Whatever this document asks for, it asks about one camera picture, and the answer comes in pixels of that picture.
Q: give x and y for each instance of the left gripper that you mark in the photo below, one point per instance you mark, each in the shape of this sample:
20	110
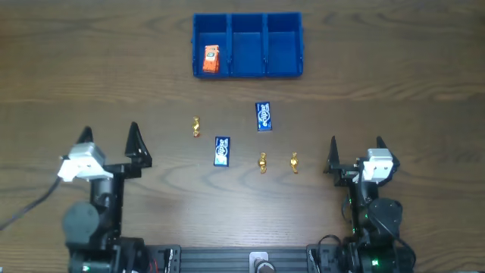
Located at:
127	171

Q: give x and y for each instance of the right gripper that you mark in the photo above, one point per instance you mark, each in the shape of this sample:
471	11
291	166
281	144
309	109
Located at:
346	174

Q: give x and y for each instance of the gold candy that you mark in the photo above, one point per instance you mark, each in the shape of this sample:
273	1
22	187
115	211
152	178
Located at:
262	162
196	127
294	162

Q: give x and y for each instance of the blue candy pack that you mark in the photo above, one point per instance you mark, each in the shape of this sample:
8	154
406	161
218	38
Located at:
221	151
263	116

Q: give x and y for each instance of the orange candy box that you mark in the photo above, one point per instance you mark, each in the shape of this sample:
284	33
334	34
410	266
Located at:
213	47
211	60

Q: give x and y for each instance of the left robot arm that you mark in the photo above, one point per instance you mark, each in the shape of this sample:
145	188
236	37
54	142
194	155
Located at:
102	212

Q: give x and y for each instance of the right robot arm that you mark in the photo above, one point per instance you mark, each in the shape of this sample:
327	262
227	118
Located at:
373	220

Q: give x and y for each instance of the blue tray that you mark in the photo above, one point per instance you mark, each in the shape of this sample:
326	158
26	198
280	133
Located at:
246	57

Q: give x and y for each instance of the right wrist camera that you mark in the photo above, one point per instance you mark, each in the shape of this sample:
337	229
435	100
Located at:
377	163

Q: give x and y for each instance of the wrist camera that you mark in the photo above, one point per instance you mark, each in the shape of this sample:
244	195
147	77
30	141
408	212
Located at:
85	163
377	163

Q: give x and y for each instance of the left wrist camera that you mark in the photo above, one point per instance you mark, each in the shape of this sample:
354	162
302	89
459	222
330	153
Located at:
85	163

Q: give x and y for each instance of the mounting rail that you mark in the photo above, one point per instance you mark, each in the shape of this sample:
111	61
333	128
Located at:
219	261

